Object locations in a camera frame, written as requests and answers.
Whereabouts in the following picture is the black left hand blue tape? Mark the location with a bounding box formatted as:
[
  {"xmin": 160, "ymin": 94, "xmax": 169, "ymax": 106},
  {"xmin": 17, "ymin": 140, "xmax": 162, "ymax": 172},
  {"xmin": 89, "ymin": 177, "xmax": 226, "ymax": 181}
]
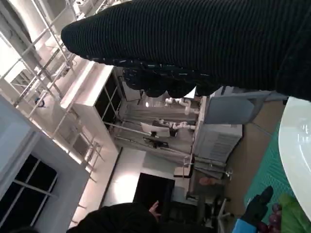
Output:
[{"xmin": 232, "ymin": 185, "xmax": 275, "ymax": 233}]

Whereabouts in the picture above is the black screen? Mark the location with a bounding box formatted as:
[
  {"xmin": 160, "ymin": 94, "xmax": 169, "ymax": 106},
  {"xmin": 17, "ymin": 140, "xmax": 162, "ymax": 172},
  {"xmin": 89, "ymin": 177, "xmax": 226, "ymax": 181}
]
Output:
[{"xmin": 132, "ymin": 172, "xmax": 176, "ymax": 207}]

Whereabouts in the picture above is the white mesh cabinet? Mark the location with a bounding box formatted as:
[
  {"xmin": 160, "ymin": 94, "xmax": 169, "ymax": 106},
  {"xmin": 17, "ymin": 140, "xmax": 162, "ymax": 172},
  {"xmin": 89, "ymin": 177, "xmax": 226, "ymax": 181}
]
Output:
[{"xmin": 191, "ymin": 123, "xmax": 243, "ymax": 164}]

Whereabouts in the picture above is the green cutting mat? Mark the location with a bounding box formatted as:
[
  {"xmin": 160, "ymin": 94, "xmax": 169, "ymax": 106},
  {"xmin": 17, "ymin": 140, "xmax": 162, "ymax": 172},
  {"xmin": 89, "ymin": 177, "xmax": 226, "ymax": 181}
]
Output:
[{"xmin": 242, "ymin": 121, "xmax": 311, "ymax": 233}]

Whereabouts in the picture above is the white plate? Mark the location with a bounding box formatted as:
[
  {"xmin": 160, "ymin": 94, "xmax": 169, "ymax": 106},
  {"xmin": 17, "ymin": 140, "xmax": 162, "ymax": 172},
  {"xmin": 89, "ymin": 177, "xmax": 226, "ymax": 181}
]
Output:
[{"xmin": 278, "ymin": 97, "xmax": 311, "ymax": 222}]

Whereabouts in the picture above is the red toy grape bunch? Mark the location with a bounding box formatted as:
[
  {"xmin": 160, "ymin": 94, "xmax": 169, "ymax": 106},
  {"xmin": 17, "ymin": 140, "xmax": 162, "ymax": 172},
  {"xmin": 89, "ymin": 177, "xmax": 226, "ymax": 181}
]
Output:
[{"xmin": 258, "ymin": 193, "xmax": 311, "ymax": 233}]

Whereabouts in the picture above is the black office chair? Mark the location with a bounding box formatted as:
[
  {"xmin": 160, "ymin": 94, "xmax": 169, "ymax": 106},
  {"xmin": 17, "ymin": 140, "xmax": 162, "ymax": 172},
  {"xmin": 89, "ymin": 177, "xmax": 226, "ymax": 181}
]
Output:
[{"xmin": 167, "ymin": 194, "xmax": 232, "ymax": 229}]

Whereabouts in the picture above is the black knitted gloved right hand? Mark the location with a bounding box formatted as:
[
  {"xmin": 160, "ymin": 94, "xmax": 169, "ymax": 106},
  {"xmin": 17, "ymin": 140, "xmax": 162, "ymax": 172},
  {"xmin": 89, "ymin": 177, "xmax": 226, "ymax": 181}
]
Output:
[{"xmin": 60, "ymin": 0, "xmax": 311, "ymax": 101}]

